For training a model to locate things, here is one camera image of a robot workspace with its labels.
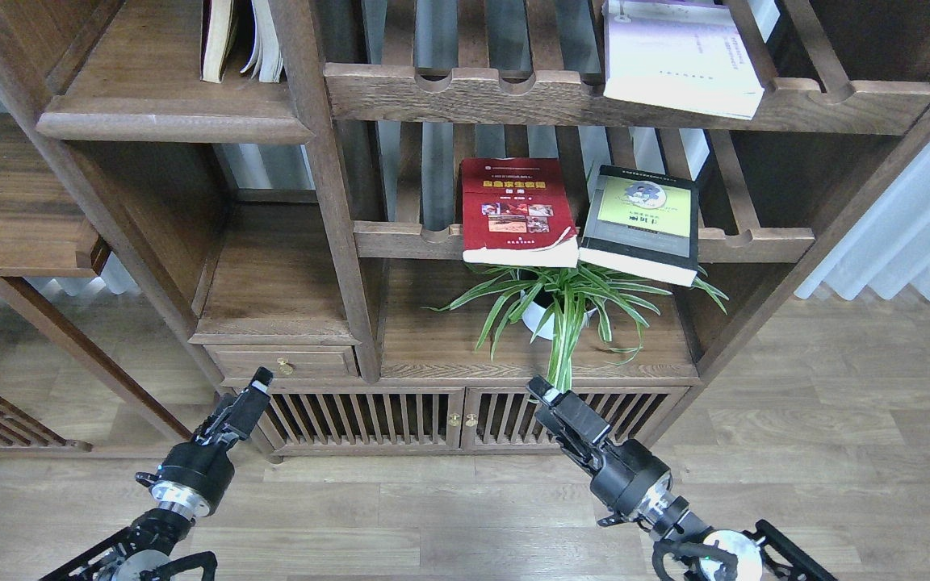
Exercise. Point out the white curtain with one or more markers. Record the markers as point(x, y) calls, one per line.
point(888, 249)

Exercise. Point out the red cover book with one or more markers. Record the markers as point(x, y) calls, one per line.
point(515, 212)

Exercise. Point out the wooden side table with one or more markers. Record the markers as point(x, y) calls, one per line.
point(82, 378)

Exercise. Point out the tan standing book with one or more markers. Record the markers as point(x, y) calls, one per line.
point(219, 24)

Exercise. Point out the white paperback book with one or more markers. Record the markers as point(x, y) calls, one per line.
point(681, 55)

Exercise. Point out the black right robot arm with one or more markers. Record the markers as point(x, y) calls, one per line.
point(723, 554)

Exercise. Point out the white plant pot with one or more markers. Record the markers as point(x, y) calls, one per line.
point(557, 312)

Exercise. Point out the grey green cover book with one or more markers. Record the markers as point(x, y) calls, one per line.
point(643, 224)

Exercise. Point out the green spider plant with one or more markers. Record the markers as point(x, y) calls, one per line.
point(514, 288)

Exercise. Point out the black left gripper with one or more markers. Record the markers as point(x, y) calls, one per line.
point(194, 476)

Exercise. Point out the brass drawer knob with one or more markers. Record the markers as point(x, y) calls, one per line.
point(284, 367)

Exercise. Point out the dark wooden bookshelf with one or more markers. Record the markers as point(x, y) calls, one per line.
point(289, 220)

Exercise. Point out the brass cabinet door knobs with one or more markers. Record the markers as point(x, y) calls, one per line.
point(470, 420)

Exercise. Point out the white open standing book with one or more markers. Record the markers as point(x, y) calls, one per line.
point(265, 60)

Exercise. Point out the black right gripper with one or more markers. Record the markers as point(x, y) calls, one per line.
point(628, 479)

